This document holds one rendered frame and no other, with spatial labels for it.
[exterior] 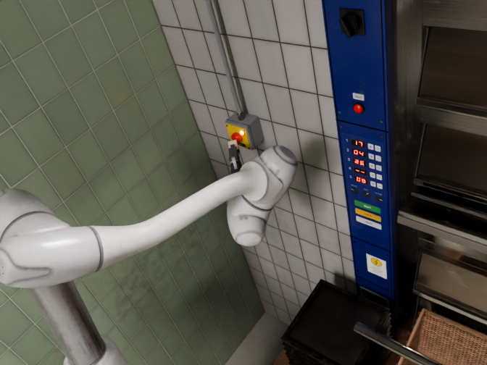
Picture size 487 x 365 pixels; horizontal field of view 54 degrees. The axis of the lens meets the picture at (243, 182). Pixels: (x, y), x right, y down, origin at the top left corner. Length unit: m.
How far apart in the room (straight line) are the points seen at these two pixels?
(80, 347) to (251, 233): 0.54
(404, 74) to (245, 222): 0.54
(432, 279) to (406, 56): 0.82
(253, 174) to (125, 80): 0.65
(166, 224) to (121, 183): 0.65
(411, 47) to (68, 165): 1.05
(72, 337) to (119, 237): 0.38
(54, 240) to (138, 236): 0.19
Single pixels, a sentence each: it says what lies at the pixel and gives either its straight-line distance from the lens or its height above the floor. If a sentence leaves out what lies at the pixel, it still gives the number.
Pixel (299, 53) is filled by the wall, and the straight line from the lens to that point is 1.35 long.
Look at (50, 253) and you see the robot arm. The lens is 0.97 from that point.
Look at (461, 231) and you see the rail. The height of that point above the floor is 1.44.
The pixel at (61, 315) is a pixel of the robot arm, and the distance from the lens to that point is 1.28.
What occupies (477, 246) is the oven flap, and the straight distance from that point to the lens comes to 1.29.
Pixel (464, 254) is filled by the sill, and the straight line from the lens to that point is 1.57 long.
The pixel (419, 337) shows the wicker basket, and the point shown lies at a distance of 1.92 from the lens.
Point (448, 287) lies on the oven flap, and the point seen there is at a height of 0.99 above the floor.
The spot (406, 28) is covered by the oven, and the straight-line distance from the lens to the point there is 1.16.
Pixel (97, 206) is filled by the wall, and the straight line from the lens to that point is 1.70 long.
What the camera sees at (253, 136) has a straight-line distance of 1.61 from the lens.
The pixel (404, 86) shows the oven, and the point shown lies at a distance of 1.24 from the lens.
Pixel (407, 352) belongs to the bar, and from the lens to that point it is 1.38.
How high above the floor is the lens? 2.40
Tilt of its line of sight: 41 degrees down
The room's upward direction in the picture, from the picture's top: 17 degrees counter-clockwise
